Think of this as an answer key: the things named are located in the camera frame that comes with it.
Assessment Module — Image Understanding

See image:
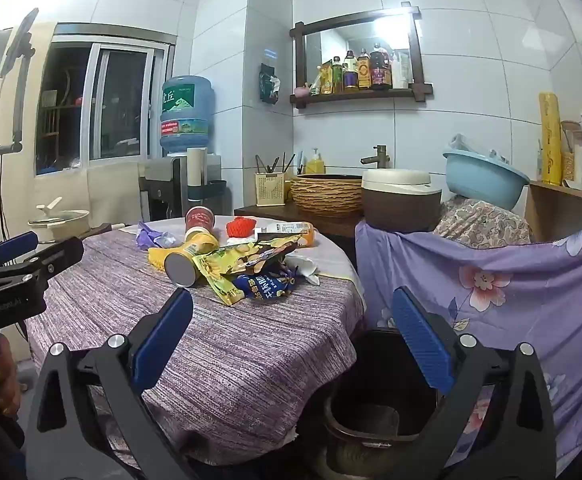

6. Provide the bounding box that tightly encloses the yellow chip canister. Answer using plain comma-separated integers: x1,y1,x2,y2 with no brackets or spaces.
164,228,219,287

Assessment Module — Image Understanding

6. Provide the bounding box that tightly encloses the red paper cup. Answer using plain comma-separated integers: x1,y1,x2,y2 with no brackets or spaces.
184,205,215,232

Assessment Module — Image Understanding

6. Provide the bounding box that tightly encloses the yellow snack wrapper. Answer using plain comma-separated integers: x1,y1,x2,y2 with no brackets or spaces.
194,235,300,306

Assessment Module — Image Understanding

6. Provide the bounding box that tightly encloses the red foam fruit net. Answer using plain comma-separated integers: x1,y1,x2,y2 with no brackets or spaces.
226,216,256,238

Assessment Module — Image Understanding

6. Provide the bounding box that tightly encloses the blue snack wrapper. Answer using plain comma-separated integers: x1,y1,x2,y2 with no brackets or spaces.
232,266,296,300

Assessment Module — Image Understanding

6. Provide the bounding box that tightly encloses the white tissue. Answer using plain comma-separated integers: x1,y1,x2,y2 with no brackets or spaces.
285,255,320,286

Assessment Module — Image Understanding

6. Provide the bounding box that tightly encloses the black trash bin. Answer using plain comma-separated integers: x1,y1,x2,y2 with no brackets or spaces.
315,328,442,479

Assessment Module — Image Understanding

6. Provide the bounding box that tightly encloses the person left hand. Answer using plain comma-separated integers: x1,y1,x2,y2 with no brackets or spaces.
0,334,22,417

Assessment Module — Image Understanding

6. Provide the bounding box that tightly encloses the white pot with lid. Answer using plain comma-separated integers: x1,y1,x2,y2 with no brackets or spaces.
27,196,90,244

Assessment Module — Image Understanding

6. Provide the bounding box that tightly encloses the purple crumpled wrapper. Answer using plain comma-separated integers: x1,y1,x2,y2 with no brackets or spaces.
136,221,180,250

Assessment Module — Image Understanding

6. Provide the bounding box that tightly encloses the purple floral cloth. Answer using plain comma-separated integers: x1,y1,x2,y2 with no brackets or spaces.
355,222,582,479

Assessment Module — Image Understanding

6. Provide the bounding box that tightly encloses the striped purple tablecloth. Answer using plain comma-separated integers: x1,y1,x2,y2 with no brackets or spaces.
26,228,366,465

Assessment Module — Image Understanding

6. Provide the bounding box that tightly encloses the water dispenser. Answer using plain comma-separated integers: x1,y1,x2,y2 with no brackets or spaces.
139,154,229,221

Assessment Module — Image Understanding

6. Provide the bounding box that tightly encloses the sliding window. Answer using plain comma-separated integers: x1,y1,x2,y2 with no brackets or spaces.
35,23,176,176

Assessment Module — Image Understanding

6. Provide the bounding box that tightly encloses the paisley cloth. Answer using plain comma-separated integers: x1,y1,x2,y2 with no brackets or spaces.
434,196,532,249

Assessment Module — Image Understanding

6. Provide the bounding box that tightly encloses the wooden shelf cabinet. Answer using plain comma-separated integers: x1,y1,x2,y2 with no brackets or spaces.
525,181,582,243

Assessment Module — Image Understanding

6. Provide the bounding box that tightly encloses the blue water jug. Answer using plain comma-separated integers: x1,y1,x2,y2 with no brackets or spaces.
160,76,215,154

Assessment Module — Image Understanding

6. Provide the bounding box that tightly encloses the beige chopstick holder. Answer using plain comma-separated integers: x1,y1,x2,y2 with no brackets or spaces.
254,172,285,207

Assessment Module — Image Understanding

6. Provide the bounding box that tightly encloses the light blue plastic basin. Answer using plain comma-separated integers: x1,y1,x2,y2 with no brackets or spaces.
443,150,530,210

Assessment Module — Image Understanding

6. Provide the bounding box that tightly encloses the brown white rice cooker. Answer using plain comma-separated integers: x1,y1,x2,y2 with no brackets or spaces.
361,169,442,233

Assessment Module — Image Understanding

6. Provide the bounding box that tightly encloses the dark wooden counter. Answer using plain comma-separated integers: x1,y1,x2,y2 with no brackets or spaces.
233,203,364,240

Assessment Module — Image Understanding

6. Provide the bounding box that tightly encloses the orange white drink bottle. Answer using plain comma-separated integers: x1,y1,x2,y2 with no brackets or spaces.
297,222,316,247

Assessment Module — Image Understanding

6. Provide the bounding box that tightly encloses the glass jar with grains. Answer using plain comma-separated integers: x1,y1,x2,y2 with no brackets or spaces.
561,120,582,183

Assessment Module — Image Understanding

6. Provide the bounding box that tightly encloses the yellow soap dispenser bottle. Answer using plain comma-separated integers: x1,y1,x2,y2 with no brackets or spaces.
304,148,326,174

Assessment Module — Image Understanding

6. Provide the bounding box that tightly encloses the woven pattern basin sink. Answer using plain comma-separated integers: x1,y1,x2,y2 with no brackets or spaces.
291,174,362,218

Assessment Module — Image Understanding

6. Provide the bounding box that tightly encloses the bronze faucet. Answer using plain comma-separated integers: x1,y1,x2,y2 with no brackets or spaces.
360,144,391,169

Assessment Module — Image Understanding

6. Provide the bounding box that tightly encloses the yellow tall tube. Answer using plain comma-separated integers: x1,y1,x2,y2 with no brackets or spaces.
538,92,562,185

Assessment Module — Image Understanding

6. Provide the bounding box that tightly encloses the dark sauce bottle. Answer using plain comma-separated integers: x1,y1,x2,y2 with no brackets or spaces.
370,42,393,91

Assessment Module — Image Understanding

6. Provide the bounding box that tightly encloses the wooden framed mirror shelf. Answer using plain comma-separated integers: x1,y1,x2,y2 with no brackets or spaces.
290,1,434,110

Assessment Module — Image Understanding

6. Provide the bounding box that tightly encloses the green wall pouch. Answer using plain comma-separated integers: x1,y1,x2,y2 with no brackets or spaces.
258,64,281,105

